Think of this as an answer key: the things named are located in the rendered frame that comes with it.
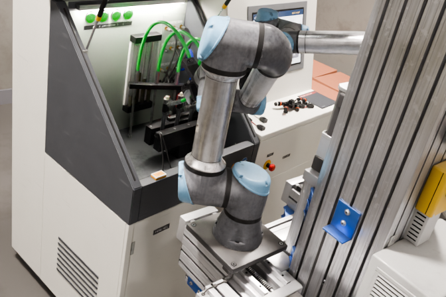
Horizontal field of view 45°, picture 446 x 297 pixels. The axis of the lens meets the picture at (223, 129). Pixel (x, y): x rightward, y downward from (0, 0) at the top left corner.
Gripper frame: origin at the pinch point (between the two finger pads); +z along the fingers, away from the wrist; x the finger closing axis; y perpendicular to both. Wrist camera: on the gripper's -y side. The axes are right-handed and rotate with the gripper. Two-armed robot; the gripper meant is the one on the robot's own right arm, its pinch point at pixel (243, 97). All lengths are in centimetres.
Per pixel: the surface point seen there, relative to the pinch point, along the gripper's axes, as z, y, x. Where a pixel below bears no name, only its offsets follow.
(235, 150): 27.6, -3.5, 6.8
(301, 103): 22, -13, 66
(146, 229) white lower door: 49, -3, -38
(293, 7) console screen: -19, -36, 72
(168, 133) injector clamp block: 24.6, -24.2, -13.1
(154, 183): 28.4, -3.1, -37.5
